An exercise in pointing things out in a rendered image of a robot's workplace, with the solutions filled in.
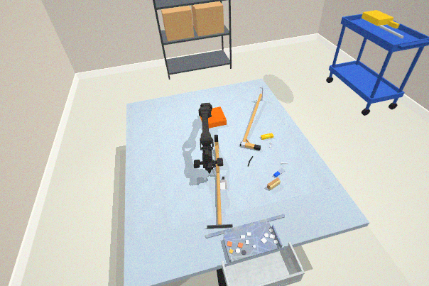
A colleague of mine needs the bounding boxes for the yellow rectangular block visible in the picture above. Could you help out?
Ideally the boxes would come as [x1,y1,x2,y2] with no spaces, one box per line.
[261,133,273,140]

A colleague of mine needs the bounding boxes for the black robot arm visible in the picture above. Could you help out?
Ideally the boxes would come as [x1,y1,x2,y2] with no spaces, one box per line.
[198,103,216,170]

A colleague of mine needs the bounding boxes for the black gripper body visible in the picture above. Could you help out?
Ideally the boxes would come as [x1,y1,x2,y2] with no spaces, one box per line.
[194,158,223,168]

